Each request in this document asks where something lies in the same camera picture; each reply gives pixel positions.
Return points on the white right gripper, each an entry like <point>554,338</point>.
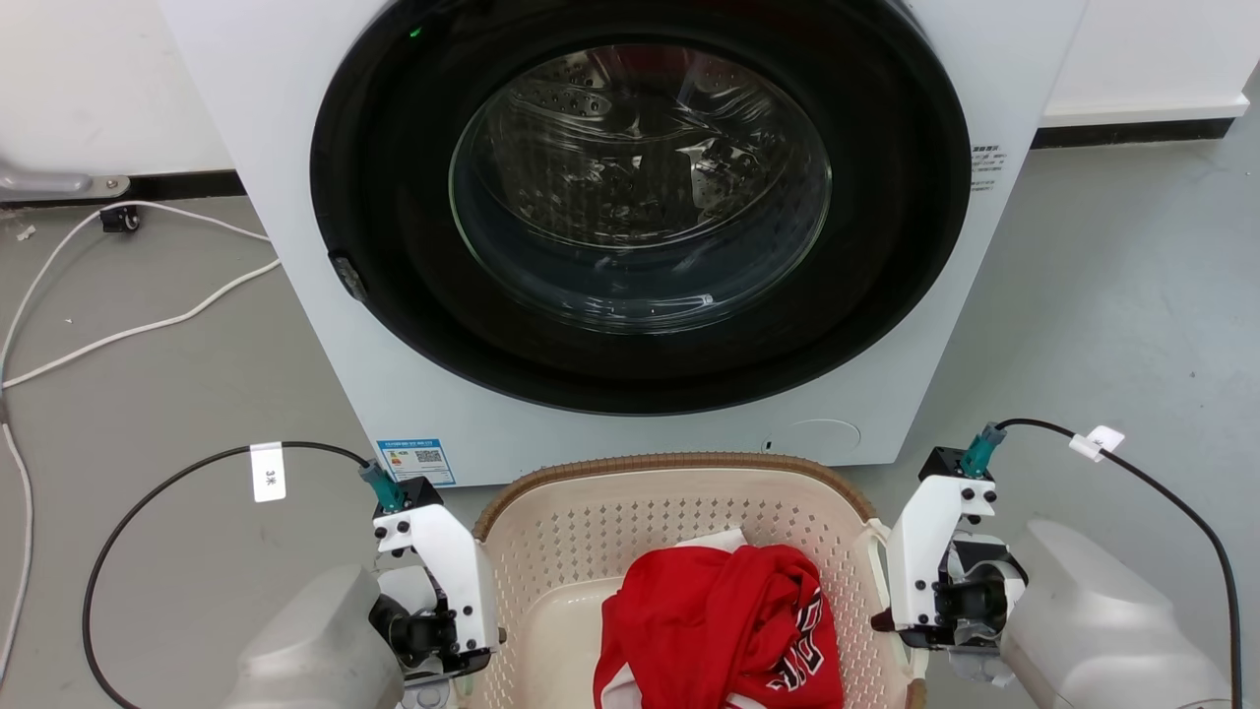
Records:
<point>920,561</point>

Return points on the beige perforated laundry basket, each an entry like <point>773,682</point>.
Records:
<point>551,551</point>

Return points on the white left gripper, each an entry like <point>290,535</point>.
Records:
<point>458,581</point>

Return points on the small black floor clip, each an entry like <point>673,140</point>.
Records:
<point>120,219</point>

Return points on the small printed text sticker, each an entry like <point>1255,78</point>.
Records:
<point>987,167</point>

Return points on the white front-load washing machine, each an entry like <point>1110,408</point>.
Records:
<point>285,118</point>

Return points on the red sports jersey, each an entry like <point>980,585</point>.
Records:
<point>709,620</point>

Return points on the black left camera box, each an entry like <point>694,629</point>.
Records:
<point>423,490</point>

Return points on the black camera box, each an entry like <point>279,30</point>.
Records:
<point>423,490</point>
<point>945,463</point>

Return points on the steel washer drum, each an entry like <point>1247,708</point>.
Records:
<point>630,187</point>

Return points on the grey metal floor bracket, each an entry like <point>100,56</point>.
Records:
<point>49,182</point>

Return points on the small white paper scrap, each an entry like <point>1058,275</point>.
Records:
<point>25,233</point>

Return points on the black right camera box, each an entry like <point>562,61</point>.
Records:
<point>945,463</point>

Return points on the round white filter cover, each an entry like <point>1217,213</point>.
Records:
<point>822,438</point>

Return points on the white cloth piece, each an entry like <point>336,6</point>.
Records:
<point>714,540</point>

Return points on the black round washer door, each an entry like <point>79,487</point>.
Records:
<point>394,295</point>

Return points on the blue energy label sticker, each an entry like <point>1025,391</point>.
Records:
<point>416,462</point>

